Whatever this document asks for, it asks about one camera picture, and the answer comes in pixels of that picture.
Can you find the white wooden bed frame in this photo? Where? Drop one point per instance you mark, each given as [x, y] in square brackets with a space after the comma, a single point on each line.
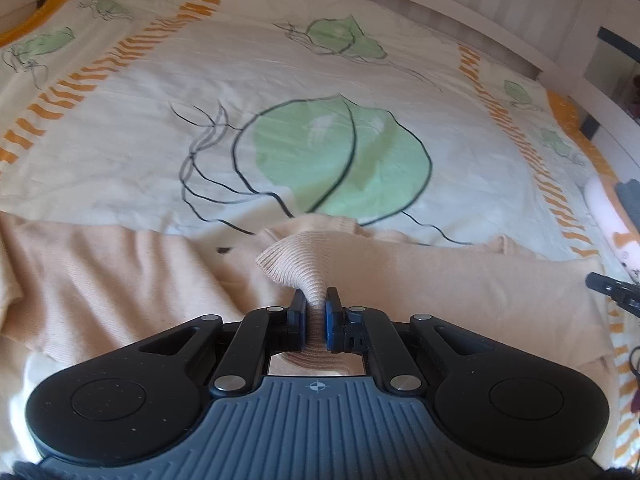
[575, 45]

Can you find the pink and white plush toy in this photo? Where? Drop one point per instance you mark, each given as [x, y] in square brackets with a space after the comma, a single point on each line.
[607, 215]

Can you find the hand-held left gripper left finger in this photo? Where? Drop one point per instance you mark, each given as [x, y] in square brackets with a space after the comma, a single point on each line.
[300, 322]

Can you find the beige knit sweater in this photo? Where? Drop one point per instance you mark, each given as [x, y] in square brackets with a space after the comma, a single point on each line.
[125, 280]

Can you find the leaf print duvet cover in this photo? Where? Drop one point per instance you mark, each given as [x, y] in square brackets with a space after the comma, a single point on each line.
[310, 80]

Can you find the dark grey cloth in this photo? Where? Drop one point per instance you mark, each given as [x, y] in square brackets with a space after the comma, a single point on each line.
[629, 199]

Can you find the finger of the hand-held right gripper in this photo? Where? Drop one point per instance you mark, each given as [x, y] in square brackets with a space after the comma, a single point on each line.
[617, 287]

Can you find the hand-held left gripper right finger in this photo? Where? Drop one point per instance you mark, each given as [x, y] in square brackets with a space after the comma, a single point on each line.
[330, 324]

